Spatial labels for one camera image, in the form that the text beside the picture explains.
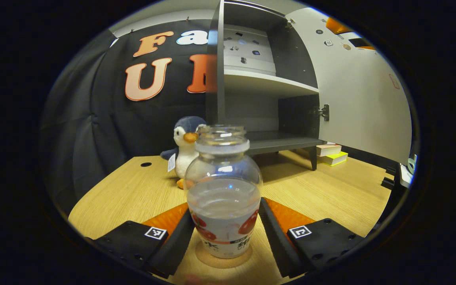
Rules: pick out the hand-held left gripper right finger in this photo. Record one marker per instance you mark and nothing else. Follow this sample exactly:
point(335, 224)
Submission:
point(277, 245)

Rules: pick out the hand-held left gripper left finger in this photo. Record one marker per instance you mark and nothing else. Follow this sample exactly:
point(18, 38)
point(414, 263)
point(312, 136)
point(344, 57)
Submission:
point(172, 249)

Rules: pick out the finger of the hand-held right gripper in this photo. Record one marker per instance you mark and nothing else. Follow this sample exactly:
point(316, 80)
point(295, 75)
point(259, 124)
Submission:
point(337, 25)

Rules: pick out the round brown coaster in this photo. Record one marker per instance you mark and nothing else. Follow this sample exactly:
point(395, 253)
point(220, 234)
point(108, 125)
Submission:
point(228, 264)

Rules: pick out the grey cabinet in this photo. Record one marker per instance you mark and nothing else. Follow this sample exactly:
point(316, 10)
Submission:
point(291, 59)

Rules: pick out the clear bottle with red label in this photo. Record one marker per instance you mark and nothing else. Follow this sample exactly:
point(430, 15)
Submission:
point(224, 198)

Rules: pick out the metal door hinge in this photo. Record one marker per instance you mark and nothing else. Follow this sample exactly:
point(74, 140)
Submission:
point(324, 113)
point(290, 23)

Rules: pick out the black table grommet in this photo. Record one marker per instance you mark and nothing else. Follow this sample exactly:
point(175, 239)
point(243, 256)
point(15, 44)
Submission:
point(146, 164)

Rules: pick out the yellow book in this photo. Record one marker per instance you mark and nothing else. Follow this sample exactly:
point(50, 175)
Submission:
point(335, 158)

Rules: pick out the white book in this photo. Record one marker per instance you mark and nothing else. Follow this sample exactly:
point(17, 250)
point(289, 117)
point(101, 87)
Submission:
point(329, 149)

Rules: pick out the penguin plush toy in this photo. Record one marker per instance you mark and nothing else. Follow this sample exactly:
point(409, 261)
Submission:
point(181, 138)

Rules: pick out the black backdrop cloth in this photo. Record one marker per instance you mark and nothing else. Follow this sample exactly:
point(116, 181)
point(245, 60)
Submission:
point(93, 130)

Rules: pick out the white flat object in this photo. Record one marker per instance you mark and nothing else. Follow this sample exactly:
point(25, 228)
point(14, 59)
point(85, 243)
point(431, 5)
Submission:
point(405, 178)

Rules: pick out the teal round object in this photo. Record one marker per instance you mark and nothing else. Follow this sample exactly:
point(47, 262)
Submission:
point(412, 164)

